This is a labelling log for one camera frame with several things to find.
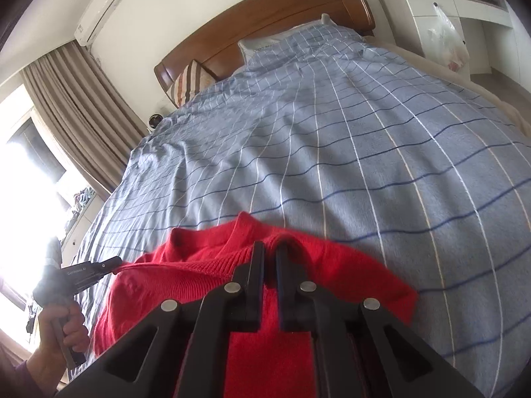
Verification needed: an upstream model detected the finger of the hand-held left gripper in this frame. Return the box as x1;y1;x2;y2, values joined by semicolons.
97;257;124;275

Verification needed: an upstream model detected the blue checked blanket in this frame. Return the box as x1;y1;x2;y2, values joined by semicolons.
77;23;531;382

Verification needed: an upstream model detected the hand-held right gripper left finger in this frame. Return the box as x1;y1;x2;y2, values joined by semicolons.
56;240;266;398

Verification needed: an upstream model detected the beige fleece blanket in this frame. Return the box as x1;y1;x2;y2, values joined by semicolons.
373;37;531;142

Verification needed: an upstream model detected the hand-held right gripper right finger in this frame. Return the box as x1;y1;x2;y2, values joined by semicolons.
274;241;486;398

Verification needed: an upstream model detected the person's left forearm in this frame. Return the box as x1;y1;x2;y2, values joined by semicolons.
0;357;63;398

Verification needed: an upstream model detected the red knit sweater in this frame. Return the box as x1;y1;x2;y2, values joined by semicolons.
89;211;419;398

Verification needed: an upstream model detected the white pillow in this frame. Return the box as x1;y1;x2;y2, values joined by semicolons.
238;13;335;67

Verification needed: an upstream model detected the person's left hand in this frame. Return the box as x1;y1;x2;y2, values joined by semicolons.
37;298;91;371

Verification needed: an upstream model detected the white desk cabinet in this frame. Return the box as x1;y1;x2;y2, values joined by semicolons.
377;0;513;84

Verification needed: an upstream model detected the colourful clutter pile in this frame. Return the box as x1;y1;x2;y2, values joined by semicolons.
62;186;98;233

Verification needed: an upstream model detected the clear plastic bag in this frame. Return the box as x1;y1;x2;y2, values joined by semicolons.
427;4;471;71

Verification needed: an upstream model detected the bright window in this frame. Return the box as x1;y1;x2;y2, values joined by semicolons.
0;83;84;341

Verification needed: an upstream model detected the wooden bed headboard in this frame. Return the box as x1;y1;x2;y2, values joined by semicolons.
154;0;376;108

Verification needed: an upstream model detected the white air conditioner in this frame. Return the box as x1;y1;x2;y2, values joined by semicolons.
74;0;129;45

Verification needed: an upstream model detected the brown curtain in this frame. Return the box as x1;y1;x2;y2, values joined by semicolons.
19;41;146;193

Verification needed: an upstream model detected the striped pillow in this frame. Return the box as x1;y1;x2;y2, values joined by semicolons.
170;60;218;108

